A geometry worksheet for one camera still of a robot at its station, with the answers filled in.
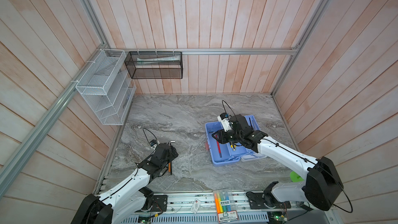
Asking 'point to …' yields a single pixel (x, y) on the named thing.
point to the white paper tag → (196, 206)
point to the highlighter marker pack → (223, 203)
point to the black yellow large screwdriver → (233, 146)
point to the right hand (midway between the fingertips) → (214, 134)
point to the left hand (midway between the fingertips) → (170, 155)
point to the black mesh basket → (155, 65)
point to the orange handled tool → (169, 167)
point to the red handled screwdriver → (219, 149)
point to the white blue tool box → (242, 153)
